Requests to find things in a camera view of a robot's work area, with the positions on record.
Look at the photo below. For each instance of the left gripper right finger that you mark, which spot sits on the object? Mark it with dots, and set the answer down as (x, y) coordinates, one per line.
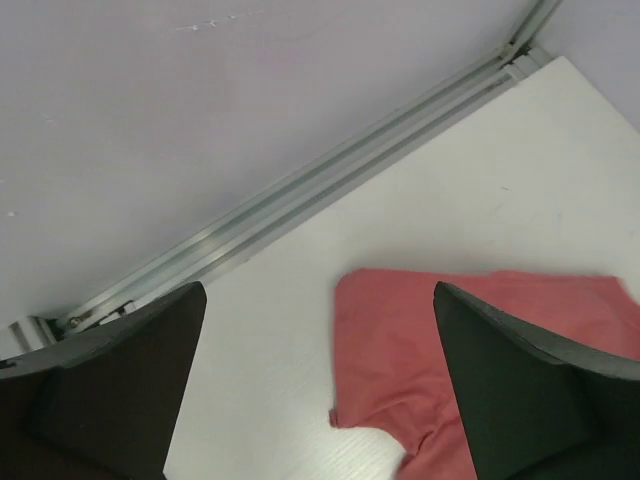
(534, 404)

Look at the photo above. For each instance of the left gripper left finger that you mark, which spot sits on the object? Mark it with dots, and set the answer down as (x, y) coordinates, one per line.
(102, 404)

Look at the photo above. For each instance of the salmon pink t shirt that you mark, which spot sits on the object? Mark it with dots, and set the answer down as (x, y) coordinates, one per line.
(389, 367)

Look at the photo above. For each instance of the left side aluminium rail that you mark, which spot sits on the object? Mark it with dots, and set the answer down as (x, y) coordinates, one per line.
(239, 234)

